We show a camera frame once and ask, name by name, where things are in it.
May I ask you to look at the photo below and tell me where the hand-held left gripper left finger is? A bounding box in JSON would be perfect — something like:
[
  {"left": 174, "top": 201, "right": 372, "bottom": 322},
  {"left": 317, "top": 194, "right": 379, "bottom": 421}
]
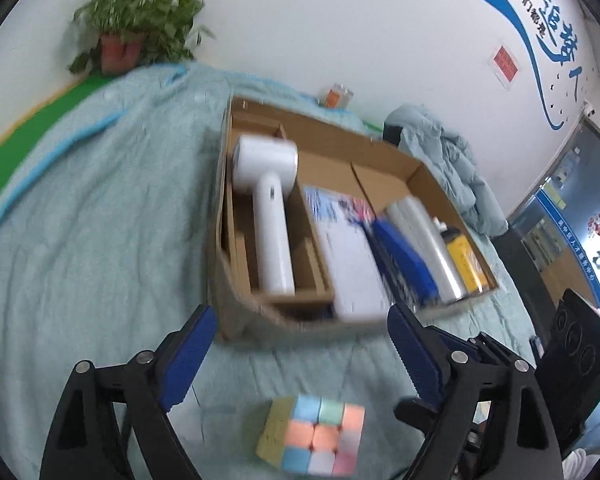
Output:
[{"left": 39, "top": 304, "right": 218, "bottom": 480}]

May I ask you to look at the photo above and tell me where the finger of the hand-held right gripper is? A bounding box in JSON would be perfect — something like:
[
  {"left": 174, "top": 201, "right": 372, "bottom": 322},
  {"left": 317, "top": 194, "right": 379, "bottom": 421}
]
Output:
[
  {"left": 394, "top": 396, "right": 449, "bottom": 431},
  {"left": 427, "top": 325, "right": 541, "bottom": 368}
]

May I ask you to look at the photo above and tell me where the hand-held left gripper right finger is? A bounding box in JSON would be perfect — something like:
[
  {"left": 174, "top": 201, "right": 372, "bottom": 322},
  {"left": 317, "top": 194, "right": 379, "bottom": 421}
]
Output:
[{"left": 386, "top": 304, "right": 565, "bottom": 480}]

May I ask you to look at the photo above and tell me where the yellow label jar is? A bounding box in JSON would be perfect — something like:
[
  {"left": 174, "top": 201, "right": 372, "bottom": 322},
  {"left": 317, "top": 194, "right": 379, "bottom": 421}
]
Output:
[{"left": 445, "top": 227, "right": 492, "bottom": 293}]

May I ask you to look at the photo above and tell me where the silver metal can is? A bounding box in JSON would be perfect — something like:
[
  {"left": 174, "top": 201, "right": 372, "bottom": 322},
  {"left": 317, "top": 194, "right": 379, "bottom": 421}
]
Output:
[{"left": 384, "top": 199, "right": 468, "bottom": 306}]

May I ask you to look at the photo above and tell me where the pastel puzzle cube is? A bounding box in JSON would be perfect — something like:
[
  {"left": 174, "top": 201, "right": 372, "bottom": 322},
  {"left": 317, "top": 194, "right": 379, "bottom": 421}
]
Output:
[{"left": 255, "top": 394, "right": 367, "bottom": 477}]

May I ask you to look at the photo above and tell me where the colourful cartoon printed box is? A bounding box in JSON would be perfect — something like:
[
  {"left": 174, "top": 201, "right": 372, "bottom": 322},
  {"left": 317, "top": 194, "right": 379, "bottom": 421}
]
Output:
[{"left": 301, "top": 185, "right": 376, "bottom": 226}]

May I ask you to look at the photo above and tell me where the brown cardboard box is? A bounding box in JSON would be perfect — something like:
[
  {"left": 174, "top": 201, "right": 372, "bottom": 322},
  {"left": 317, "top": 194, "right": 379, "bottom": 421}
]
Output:
[{"left": 207, "top": 94, "right": 501, "bottom": 343}]

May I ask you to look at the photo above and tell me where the glass door with posters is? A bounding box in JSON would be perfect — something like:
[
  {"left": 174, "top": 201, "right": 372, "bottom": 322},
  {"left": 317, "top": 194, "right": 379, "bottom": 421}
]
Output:
[{"left": 505, "top": 110, "right": 600, "bottom": 321}]

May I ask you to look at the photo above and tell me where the teal printed blanket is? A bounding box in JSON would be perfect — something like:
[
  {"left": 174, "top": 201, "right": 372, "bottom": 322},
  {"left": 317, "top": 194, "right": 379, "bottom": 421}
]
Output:
[{"left": 0, "top": 62, "right": 551, "bottom": 480}]

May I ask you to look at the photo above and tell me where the light blue duvet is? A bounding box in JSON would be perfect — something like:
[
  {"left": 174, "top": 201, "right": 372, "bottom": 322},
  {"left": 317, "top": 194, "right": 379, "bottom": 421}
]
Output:
[{"left": 382, "top": 104, "right": 508, "bottom": 236}]

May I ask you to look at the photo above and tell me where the green mat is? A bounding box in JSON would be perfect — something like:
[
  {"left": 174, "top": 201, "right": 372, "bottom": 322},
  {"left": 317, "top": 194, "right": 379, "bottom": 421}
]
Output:
[{"left": 0, "top": 74, "right": 126, "bottom": 226}]

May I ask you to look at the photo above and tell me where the orange drink can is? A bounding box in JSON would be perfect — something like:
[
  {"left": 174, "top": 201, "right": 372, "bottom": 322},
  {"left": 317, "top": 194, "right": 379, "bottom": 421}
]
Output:
[{"left": 321, "top": 82, "right": 355, "bottom": 110}]

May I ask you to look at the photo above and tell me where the small-leaf plant in red pot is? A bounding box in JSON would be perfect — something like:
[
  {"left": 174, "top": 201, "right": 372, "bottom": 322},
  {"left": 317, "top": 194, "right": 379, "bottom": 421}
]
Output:
[{"left": 69, "top": 0, "right": 216, "bottom": 77}]

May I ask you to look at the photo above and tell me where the red wall sign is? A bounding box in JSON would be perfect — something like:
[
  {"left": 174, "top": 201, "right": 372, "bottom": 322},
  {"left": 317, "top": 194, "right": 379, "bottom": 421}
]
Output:
[{"left": 489, "top": 44, "right": 525, "bottom": 90}]

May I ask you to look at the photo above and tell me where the blue wall decal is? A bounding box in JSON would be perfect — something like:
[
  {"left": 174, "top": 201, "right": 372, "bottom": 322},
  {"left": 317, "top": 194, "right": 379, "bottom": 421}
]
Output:
[{"left": 447, "top": 0, "right": 588, "bottom": 131}]

